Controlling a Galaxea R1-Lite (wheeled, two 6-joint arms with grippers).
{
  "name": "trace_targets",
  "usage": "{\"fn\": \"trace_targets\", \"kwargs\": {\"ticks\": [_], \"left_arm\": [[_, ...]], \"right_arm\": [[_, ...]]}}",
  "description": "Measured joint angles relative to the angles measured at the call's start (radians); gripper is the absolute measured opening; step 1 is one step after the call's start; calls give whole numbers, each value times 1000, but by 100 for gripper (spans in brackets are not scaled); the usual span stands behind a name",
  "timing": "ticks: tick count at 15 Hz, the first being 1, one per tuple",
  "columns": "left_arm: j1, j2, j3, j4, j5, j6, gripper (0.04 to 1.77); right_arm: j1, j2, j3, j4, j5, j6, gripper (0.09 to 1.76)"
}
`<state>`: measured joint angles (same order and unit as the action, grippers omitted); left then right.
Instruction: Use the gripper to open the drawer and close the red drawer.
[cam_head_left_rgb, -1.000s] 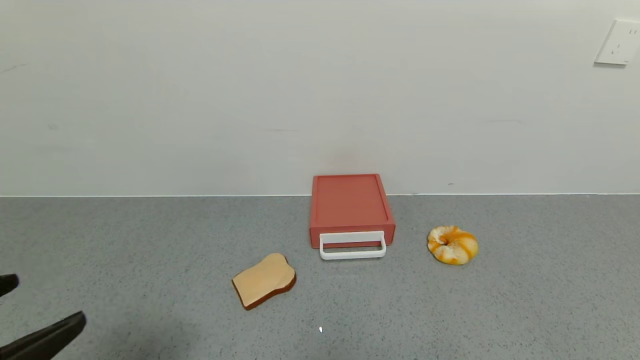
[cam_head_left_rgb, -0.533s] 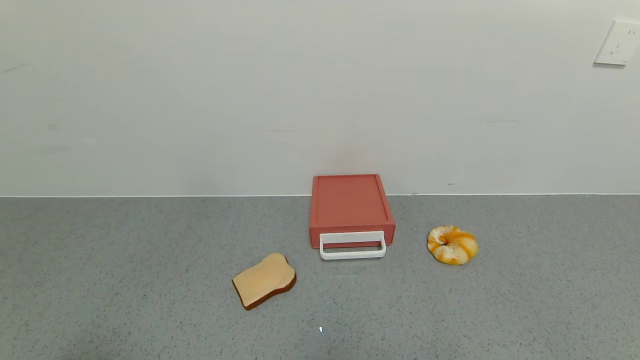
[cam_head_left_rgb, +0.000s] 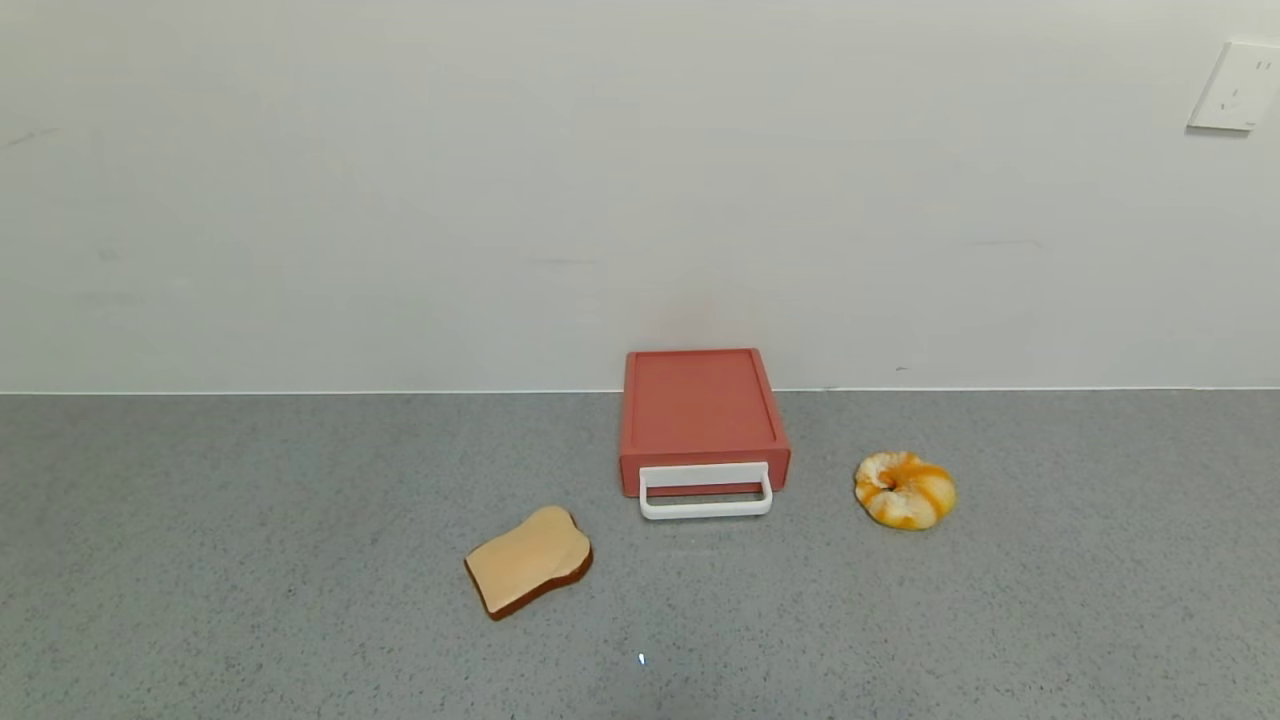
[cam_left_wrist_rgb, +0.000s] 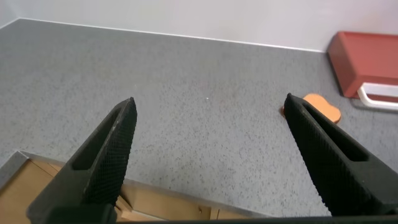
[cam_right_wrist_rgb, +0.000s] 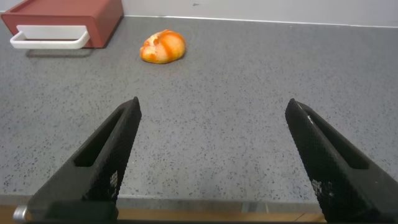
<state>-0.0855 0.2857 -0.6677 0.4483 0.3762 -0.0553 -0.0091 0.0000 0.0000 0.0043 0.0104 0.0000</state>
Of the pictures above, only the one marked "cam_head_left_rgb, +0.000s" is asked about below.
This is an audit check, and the red drawer cabinet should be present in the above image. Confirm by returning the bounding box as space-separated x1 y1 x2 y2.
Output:
618 348 792 498

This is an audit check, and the toast bread slice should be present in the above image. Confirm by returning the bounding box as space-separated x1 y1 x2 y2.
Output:
463 505 594 622

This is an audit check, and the orange white bagel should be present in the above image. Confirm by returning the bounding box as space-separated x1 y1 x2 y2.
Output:
854 450 958 531

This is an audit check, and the white wall socket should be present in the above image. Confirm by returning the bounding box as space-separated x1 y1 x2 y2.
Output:
1187 40 1280 133

